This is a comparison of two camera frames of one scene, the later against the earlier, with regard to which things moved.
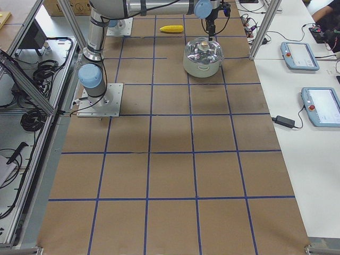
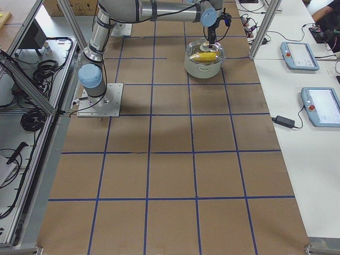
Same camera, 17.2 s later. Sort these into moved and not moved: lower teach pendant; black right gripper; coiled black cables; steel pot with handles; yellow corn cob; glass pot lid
Moved: black right gripper; yellow corn cob
Not moved: glass pot lid; coiled black cables; lower teach pendant; steel pot with handles
